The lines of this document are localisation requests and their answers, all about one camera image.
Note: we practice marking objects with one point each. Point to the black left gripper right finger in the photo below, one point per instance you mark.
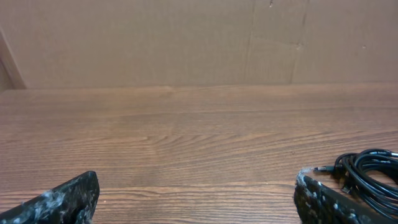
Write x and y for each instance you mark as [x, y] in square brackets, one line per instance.
[319, 204]

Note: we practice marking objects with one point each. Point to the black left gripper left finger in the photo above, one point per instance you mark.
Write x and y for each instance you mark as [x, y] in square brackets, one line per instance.
[73, 202]

